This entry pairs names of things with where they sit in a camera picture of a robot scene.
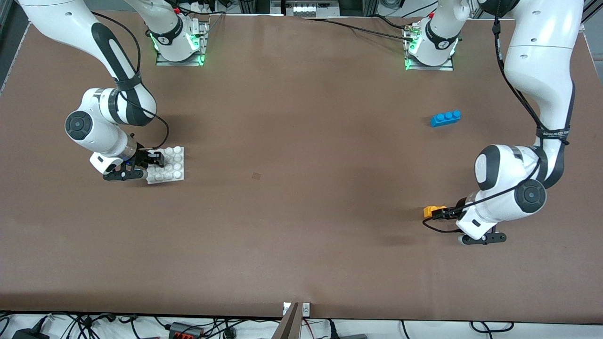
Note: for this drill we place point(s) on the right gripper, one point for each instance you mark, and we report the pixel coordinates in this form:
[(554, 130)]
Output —
[(141, 157)]

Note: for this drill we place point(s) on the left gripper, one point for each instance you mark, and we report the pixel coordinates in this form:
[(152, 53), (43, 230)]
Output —
[(453, 212)]

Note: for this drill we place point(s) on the yellow two-stud block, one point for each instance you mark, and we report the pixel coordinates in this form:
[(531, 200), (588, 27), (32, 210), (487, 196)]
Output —
[(427, 212)]

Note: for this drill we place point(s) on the white studded base plate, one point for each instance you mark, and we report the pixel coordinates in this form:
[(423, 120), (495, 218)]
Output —
[(172, 169)]

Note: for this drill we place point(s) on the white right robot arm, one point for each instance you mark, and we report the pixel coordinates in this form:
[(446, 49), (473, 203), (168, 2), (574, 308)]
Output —
[(70, 19)]

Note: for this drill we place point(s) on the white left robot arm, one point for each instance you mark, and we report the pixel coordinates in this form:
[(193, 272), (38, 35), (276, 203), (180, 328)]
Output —
[(541, 70)]

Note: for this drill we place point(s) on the blue three-stud block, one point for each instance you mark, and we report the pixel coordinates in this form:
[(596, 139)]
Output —
[(445, 120)]

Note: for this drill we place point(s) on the black orange power adapter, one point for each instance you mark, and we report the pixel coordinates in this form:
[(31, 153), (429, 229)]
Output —
[(186, 332)]

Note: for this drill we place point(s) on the black round plug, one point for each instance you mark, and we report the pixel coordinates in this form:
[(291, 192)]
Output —
[(229, 334)]

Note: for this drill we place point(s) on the white power strip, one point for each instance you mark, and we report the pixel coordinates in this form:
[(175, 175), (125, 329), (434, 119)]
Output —
[(311, 9)]

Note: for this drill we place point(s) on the white post bracket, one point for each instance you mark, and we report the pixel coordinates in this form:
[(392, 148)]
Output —
[(306, 309)]

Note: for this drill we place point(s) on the grey aluminium post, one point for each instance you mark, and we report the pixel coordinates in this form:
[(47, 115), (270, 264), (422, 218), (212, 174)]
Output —
[(289, 327)]

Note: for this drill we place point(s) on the aluminium frame extrusion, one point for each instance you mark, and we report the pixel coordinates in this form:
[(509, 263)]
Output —
[(594, 8)]

